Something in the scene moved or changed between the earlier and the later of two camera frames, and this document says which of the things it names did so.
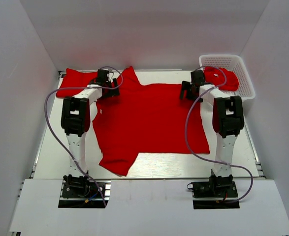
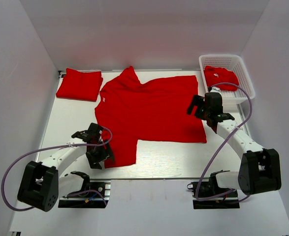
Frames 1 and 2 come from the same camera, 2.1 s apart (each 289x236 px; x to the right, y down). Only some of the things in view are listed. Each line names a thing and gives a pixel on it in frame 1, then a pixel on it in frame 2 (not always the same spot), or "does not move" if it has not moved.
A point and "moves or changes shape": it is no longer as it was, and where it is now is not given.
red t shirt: (146, 119) moves or changes shape
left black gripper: (114, 92) -> (107, 153)
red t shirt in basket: (221, 78) does not move
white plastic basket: (235, 64) does not move
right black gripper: (186, 85) -> (197, 100)
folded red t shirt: (75, 78) does not move
